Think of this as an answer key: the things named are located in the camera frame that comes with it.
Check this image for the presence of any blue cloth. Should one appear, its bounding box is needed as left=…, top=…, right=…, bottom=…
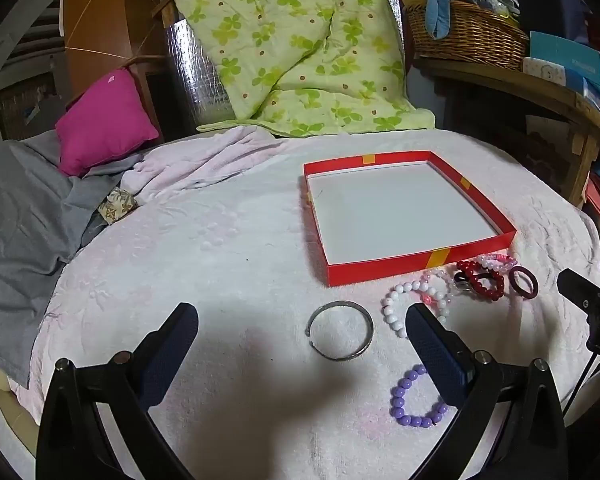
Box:
left=426, top=0, right=463, bottom=40

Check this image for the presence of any wooden shelf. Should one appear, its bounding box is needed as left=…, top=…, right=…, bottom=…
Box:
left=412, top=55, right=600, bottom=208

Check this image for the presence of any brown wooden panel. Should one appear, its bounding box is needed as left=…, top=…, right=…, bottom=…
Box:
left=60, top=0, right=201, bottom=81

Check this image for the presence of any red shallow cardboard box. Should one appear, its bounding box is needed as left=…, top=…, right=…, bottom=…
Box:
left=302, top=150, right=517, bottom=288

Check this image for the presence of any blue cardboard box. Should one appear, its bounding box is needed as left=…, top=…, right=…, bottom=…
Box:
left=530, top=31, right=600, bottom=106

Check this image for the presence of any silver metal bangle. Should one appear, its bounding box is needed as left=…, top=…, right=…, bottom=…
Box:
left=306, top=300, right=375, bottom=361

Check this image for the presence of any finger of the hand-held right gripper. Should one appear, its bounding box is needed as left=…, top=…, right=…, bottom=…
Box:
left=556, top=268, right=600, bottom=311

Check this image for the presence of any dark red ring bangle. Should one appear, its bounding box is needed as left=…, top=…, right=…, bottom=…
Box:
left=508, top=266, right=535, bottom=297

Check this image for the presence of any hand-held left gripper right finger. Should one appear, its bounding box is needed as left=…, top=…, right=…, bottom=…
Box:
left=404, top=302, right=570, bottom=480

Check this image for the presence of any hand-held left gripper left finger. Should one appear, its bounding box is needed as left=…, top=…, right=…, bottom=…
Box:
left=36, top=302, right=201, bottom=480

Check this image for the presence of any small patterned cloth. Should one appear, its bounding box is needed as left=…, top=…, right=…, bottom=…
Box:
left=99, top=187, right=138, bottom=225

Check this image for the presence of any wicker basket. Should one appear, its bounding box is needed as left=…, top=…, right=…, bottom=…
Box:
left=405, top=0, right=530, bottom=72

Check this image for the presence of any magenta pillow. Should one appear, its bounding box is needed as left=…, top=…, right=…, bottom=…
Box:
left=55, top=67, right=160, bottom=177

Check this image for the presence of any pink clear bead bracelet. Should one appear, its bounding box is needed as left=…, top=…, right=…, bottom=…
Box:
left=420, top=267, right=456, bottom=311

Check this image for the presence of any grey cloth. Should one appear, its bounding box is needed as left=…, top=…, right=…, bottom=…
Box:
left=0, top=130, right=146, bottom=391

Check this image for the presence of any red bead bracelet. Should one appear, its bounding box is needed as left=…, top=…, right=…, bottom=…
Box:
left=455, top=257, right=508, bottom=303

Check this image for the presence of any green floral quilt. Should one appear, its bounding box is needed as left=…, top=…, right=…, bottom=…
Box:
left=169, top=0, right=437, bottom=138

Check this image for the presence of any small pink white bead bracelet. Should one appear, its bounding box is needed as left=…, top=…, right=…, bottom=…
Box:
left=477, top=254, right=518, bottom=273

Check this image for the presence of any purple bead bracelet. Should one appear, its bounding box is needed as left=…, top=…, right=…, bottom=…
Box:
left=390, top=364, right=451, bottom=430

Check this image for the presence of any small white box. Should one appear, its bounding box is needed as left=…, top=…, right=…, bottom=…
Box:
left=522, top=57, right=568, bottom=86

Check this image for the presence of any wooden chair frame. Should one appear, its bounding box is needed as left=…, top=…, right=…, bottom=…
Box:
left=120, top=0, right=177, bottom=136

